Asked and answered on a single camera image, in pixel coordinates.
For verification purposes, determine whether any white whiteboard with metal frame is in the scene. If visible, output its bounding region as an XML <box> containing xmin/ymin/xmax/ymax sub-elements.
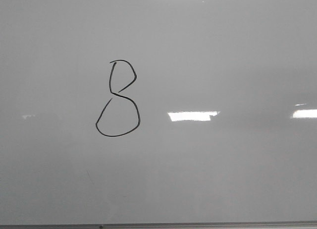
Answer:
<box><xmin>0</xmin><ymin>0</ymin><xmax>317</xmax><ymax>225</ymax></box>

